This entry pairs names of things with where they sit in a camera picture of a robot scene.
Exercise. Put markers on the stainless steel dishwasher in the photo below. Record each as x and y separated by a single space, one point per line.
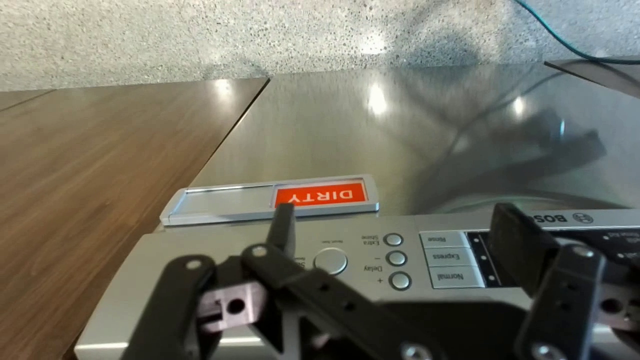
445 145

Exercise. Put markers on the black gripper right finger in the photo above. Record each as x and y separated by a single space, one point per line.
585 306

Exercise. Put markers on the clean dirty magnet sign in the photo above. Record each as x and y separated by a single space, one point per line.
258 200

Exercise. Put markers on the wood cabinet door panel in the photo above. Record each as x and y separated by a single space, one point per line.
83 176

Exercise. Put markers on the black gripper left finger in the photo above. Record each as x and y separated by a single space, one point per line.
301 315

